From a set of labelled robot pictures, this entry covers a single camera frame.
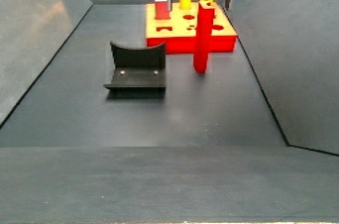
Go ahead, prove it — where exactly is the red arch peg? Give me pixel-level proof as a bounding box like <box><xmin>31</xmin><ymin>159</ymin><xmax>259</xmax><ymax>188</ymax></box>
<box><xmin>194</xmin><ymin>1</ymin><xmax>215</xmax><ymax>73</ymax></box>

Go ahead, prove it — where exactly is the red yellow shape board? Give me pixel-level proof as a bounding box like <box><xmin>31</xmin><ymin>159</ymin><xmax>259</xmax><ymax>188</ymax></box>
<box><xmin>146</xmin><ymin>2</ymin><xmax>238</xmax><ymax>55</ymax></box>

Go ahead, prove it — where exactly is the red rectangular peg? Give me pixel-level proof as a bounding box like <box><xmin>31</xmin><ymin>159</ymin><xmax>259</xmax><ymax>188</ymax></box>
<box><xmin>155</xmin><ymin>0</ymin><xmax>170</xmax><ymax>20</ymax></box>

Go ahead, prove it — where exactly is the black curved holder bracket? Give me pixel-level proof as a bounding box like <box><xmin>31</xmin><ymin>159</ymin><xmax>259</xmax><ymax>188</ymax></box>
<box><xmin>105</xmin><ymin>43</ymin><xmax>167</xmax><ymax>90</ymax></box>

